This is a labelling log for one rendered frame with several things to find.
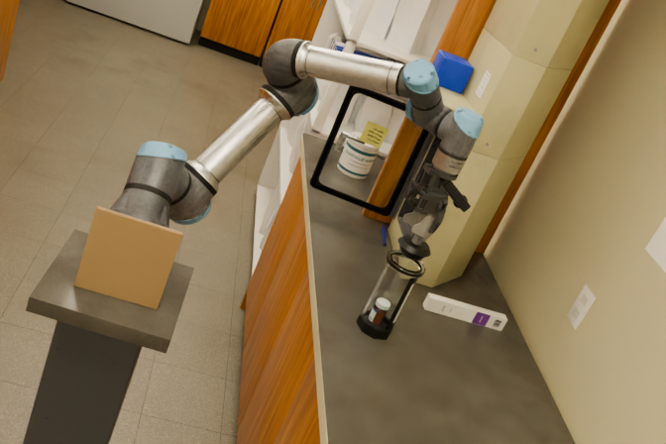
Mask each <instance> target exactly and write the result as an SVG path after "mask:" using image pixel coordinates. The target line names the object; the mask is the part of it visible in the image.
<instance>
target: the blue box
mask: <svg viewBox="0 0 666 444"><path fill-rule="evenodd" d="M432 64H433V65H434V67H435V70H436V72H437V74H438V77H439V86H441V87H444V88H446V89H449V90H452V91H454V92H457V93H460V94H462V93H463V90H464V88H465V86H466V84H467V82H468V80H469V78H470V77H471V74H472V72H473V70H474V68H473V67H472V66H471V65H470V63H469V62H468V61H467V60H466V59H464V58H462V57H459V56H457V55H452V54H450V53H447V52H445V51H442V50H439V51H438V53H437V55H436V57H435V59H434V62H433V63H432Z"/></svg>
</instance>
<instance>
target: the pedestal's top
mask: <svg viewBox="0 0 666 444"><path fill-rule="evenodd" d="M87 237H88V234H87V233H84V232H81V231H78V230H74V231H73V232H72V234H71V235H70V237H69V238H68V240H67V241H66V243H65V244H64V246H63V247H62V249H61V250H60V252H59V253H58V254H57V256H56V257H55V259H54V261H53V262H52V264H51V265H50V267H49V268H48V270H47V271H46V273H45V274H44V276H43V277H42V279H41V280H40V282H39V283H38V285H37V286H36V288H35V289H34V291H33V292H32V294H31V295H30V296H29V300H28V304H27V308H26V311H28V312H32V313H35V314H38V315H42V316H45V317H47V318H50V319H54V320H57V321H60V322H64V323H67V324H70V325H73V326H77V327H80V328H83V329H87V330H90V331H93V332H96V333H100V334H103V335H106V336H110V337H113V338H116V339H119V340H123V341H126V342H129V343H133V344H136V345H139V346H142V347H146V348H149V349H152V350H156V351H159V352H162V353H166V352H167V349H168V346H169V343H170V340H171V337H172V334H173V331H174V328H175V325H176V322H177V319H178V316H179V312H180V310H181V307H182V304H183V301H184V298H185V295H186V292H187V289H188V286H189V283H190V279H191V276H192V273H193V270H194V268H192V267H189V266H186V265H183V264H180V263H177V262H173V264H172V267H171V270H170V273H169V276H168V278H167V281H166V286H165V289H164V292H163V295H162V298H161V301H160V303H159V306H158V309H153V308H150V307H147V306H143V305H140V304H137V303H133V302H130V301H126V300H123V299H119V298H116V297H112V296H109V295H106V294H102V293H99V292H95V291H92V290H88V289H85V288H81V287H78V286H75V285H74V283H75V279H76V276H77V272H78V269H79V265H80V262H81V258H82V255H83V251H84V248H85V244H86V241H87Z"/></svg>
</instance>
